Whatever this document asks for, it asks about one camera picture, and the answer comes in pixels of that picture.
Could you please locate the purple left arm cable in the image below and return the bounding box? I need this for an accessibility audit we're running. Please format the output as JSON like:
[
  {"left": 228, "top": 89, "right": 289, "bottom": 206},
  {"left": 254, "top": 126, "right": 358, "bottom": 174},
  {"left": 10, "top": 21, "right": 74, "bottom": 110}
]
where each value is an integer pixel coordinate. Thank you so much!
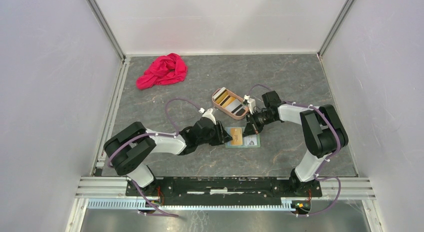
[{"left": 105, "top": 97, "right": 205, "bottom": 219}]

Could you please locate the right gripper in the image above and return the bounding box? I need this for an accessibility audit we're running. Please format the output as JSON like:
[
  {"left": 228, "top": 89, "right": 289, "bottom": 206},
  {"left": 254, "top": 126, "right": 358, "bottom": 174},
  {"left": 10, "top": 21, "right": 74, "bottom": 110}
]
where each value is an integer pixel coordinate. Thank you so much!
[{"left": 242, "top": 109, "right": 276, "bottom": 137}]

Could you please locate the red crumpled cloth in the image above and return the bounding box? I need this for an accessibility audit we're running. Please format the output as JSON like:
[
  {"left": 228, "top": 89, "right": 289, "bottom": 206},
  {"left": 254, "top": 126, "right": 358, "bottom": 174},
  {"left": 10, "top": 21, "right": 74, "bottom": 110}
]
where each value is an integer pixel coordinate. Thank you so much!
[{"left": 135, "top": 53, "right": 188, "bottom": 90}]

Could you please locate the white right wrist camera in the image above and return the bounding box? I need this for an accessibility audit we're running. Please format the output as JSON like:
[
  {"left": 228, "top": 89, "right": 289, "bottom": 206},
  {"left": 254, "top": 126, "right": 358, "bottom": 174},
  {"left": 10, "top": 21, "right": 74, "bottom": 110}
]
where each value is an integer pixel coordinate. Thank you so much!
[{"left": 242, "top": 94, "right": 256, "bottom": 115}]

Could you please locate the white slotted cable duct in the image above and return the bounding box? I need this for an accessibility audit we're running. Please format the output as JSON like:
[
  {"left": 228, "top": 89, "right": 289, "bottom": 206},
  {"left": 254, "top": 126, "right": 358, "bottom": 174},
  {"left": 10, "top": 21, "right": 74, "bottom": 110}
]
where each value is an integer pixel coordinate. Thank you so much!
[{"left": 87, "top": 198, "right": 308, "bottom": 212}]

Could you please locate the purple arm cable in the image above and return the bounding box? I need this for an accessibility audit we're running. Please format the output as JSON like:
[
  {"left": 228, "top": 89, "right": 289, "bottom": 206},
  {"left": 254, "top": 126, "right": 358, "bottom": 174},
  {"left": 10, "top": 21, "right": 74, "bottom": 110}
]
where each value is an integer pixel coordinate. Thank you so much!
[
  {"left": 247, "top": 84, "right": 342, "bottom": 218},
  {"left": 105, "top": 97, "right": 205, "bottom": 219}
]

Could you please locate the green card holder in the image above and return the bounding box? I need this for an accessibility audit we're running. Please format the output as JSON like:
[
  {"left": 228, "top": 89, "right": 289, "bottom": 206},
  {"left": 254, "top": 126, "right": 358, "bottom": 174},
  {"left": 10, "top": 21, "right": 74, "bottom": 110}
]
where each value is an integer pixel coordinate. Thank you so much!
[{"left": 225, "top": 127, "right": 261, "bottom": 148}]

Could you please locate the silver VIP card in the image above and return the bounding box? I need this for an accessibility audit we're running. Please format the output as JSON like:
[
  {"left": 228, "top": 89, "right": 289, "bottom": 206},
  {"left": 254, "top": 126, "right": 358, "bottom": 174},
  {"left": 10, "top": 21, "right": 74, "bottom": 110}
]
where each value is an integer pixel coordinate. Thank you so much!
[{"left": 243, "top": 134, "right": 260, "bottom": 147}]

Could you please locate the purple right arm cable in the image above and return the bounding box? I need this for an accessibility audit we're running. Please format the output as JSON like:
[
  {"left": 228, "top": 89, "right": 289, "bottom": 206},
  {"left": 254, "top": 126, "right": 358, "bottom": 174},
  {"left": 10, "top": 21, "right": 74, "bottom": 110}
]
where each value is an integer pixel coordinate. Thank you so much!
[{"left": 247, "top": 84, "right": 342, "bottom": 218}]

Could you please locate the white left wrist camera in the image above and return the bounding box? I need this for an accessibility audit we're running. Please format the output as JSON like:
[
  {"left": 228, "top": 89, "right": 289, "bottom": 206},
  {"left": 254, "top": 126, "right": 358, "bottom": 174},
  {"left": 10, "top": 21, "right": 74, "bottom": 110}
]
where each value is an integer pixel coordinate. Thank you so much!
[{"left": 198, "top": 107, "right": 217, "bottom": 125}]

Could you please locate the gold card black stripe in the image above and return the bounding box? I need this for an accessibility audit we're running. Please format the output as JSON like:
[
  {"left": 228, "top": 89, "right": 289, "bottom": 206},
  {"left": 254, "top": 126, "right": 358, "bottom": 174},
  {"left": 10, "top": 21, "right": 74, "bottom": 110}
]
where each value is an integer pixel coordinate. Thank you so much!
[{"left": 215, "top": 90, "right": 236, "bottom": 108}]

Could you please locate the silver card in tray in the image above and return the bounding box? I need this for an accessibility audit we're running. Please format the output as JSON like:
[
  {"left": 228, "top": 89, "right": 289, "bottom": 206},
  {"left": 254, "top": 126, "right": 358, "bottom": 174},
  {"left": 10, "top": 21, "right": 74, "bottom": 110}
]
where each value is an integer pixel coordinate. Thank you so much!
[{"left": 226, "top": 100, "right": 247, "bottom": 116}]

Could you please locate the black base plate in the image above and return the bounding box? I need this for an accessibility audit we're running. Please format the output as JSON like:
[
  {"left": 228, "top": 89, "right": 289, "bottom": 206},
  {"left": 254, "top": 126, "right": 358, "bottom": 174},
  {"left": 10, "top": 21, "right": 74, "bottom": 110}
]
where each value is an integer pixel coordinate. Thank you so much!
[{"left": 142, "top": 176, "right": 323, "bottom": 206}]

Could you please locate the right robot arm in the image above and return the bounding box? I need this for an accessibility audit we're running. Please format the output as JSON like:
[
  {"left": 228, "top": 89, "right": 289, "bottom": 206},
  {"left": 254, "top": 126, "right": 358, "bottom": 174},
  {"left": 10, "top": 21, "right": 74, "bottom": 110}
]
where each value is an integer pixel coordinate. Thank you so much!
[{"left": 242, "top": 90, "right": 349, "bottom": 196}]

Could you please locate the pink oval tray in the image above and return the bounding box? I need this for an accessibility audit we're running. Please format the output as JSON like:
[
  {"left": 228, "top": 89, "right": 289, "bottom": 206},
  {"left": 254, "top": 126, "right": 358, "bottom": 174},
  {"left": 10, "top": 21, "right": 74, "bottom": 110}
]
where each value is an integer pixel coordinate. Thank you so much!
[{"left": 211, "top": 87, "right": 250, "bottom": 120}]

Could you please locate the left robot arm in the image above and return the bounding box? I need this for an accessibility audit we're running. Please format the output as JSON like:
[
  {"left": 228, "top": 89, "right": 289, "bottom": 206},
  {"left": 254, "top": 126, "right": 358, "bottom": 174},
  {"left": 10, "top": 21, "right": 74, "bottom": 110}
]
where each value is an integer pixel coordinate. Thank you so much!
[{"left": 103, "top": 117, "right": 232, "bottom": 196}]

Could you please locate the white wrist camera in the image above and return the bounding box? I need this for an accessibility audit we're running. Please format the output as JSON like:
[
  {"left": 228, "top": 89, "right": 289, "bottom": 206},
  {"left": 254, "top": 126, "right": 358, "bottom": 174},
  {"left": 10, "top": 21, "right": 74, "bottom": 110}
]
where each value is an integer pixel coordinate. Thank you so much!
[
  {"left": 242, "top": 94, "right": 256, "bottom": 115},
  {"left": 198, "top": 107, "right": 217, "bottom": 125}
]

